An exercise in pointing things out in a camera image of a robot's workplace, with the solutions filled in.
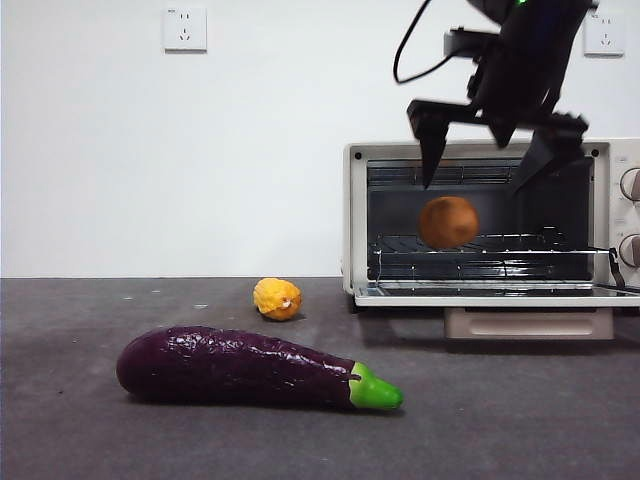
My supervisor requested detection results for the brown potato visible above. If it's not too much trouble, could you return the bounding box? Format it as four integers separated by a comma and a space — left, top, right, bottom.
418, 195, 481, 250

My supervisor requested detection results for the glass oven door with handle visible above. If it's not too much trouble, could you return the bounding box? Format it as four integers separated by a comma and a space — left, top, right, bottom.
353, 282, 640, 342

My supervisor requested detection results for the round white oven knob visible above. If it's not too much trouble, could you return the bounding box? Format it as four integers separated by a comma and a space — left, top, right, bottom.
617, 233, 640, 269
618, 168, 640, 202

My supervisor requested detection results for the white toaster oven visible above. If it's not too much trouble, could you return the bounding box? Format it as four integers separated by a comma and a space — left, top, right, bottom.
342, 139, 640, 317

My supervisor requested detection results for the yellow toy corn cob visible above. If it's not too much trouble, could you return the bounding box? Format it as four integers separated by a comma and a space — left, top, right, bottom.
252, 278, 303, 322

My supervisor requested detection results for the purple toy eggplant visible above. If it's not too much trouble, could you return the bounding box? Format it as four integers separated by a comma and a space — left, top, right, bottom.
116, 325, 405, 413

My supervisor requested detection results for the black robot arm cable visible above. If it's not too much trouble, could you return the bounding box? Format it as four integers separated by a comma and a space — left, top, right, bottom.
393, 0, 482, 85

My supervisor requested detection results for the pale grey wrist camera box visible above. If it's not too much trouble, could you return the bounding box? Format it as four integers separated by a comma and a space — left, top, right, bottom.
443, 27, 495, 61

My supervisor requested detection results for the metal wire oven rack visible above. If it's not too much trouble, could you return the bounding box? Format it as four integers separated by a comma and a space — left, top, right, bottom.
368, 229, 616, 257

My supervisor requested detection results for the white wall socket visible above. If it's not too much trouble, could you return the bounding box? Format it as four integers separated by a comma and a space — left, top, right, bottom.
582, 12, 626, 57
163, 5, 208, 53

